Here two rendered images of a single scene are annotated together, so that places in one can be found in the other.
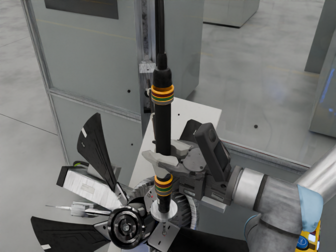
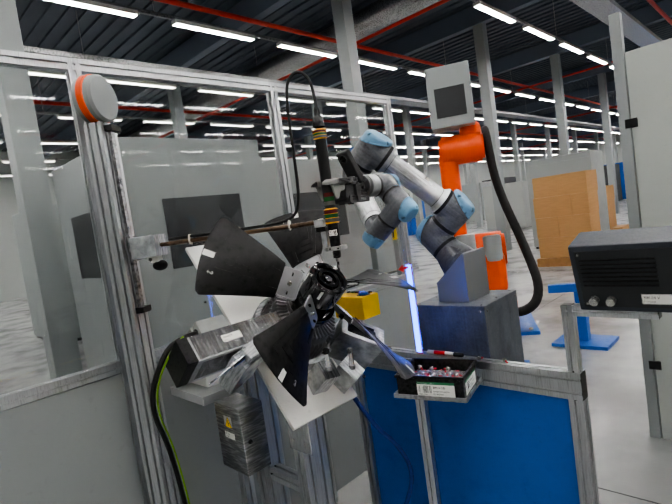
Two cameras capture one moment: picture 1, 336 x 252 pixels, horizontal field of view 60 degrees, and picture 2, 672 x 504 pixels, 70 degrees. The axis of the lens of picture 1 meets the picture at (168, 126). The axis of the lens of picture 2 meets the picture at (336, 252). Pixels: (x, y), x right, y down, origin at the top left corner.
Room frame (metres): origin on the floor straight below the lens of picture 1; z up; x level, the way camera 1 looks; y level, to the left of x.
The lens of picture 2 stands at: (0.05, 1.41, 1.39)
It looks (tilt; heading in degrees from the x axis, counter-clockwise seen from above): 4 degrees down; 287
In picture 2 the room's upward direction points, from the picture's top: 8 degrees counter-clockwise
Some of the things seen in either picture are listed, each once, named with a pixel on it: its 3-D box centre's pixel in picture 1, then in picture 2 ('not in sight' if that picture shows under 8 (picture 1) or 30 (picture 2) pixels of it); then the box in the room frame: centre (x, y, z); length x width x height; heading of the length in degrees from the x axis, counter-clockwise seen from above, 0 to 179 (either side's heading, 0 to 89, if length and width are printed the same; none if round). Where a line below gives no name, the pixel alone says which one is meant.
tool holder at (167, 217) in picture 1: (163, 195); (330, 234); (0.50, 0.01, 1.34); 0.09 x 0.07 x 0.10; 7
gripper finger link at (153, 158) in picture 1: (159, 167); (335, 188); (0.46, 0.02, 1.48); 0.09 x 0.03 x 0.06; 72
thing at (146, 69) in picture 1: (147, 74); (147, 246); (1.11, 0.08, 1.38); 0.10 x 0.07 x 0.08; 7
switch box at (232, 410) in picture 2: not in sight; (242, 432); (0.89, 0.05, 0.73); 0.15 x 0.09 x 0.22; 152
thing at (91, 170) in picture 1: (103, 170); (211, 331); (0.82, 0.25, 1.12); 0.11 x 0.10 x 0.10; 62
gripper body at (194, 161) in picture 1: (209, 176); (352, 189); (0.44, -0.09, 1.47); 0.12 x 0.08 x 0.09; 62
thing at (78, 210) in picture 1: (80, 210); (252, 350); (0.66, 0.31, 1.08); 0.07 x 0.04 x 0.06; 72
